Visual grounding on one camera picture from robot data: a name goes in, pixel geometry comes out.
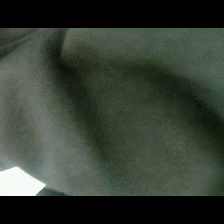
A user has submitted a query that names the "black T-shirt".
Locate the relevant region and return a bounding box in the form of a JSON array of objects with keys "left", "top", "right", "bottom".
[{"left": 0, "top": 28, "right": 224, "bottom": 197}]

